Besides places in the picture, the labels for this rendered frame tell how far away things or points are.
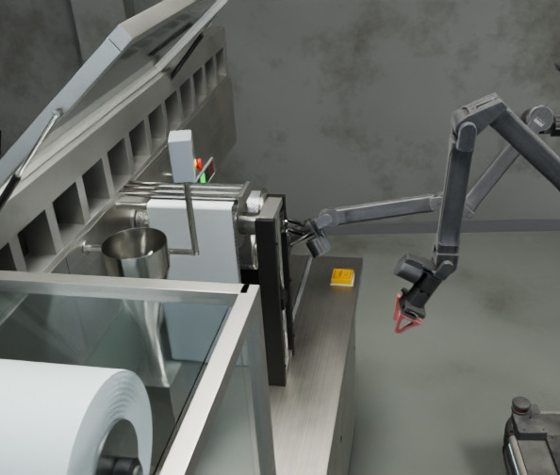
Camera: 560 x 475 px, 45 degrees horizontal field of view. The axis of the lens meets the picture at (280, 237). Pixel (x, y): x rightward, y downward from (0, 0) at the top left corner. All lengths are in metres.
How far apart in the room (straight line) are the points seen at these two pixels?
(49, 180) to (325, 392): 0.95
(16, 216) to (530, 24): 3.38
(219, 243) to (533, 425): 1.53
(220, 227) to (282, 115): 2.53
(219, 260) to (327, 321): 0.52
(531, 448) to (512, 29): 2.44
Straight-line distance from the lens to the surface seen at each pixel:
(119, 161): 2.00
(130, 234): 1.53
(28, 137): 1.23
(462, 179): 1.74
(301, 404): 1.93
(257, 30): 4.16
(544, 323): 3.88
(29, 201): 1.53
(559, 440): 2.85
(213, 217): 1.80
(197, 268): 1.90
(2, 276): 1.30
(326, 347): 2.12
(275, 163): 4.41
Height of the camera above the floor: 2.21
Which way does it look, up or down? 29 degrees down
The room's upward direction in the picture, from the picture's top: 4 degrees counter-clockwise
